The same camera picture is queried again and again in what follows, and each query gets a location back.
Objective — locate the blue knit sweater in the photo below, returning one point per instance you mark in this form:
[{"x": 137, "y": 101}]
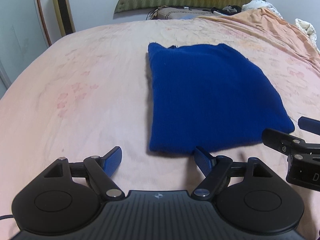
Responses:
[{"x": 210, "y": 96}]

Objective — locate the glass floral wardrobe door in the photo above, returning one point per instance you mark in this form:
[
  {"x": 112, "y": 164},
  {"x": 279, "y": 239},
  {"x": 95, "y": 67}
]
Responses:
[{"x": 22, "y": 38}]

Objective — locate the black clothes pile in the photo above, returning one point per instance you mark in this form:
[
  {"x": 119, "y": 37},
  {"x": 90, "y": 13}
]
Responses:
[{"x": 228, "y": 10}]

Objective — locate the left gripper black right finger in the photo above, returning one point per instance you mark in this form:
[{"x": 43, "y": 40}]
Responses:
[{"x": 217, "y": 171}]

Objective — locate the peach blanket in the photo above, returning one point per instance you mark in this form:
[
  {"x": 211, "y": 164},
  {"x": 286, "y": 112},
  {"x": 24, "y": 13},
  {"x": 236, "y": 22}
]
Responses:
[{"x": 268, "y": 27}]

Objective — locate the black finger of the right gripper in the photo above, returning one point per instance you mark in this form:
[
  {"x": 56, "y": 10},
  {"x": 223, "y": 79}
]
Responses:
[
  {"x": 309, "y": 124},
  {"x": 288, "y": 144}
]

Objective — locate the gold tower fan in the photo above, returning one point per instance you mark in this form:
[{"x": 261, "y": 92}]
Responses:
[{"x": 64, "y": 17}]

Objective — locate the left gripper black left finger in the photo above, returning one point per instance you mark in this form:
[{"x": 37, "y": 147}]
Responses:
[{"x": 98, "y": 172}]

